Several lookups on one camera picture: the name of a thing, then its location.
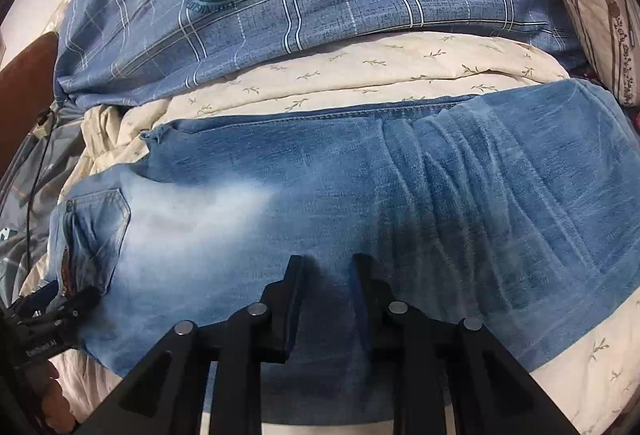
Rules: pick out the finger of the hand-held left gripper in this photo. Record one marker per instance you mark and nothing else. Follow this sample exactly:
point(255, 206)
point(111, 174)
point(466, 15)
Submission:
point(80, 302)

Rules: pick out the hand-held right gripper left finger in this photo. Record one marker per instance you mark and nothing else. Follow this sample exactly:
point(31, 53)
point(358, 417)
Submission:
point(296, 285)

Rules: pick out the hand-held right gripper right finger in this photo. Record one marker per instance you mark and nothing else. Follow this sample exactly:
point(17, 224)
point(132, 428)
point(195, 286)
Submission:
point(362, 280)

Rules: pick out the blue denim pants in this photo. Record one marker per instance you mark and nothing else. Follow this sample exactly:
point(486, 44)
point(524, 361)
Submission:
point(250, 215)

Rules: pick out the person's left hand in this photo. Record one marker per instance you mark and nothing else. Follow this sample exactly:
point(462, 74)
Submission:
point(55, 400)

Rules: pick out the cream leaf print bedsheet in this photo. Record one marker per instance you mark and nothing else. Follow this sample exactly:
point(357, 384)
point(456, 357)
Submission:
point(350, 70)

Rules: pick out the brown headboard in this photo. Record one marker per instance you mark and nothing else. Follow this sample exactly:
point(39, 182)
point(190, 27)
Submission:
point(25, 80)

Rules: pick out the striped floral pillow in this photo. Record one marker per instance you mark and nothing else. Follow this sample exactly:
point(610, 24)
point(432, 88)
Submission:
point(585, 0)

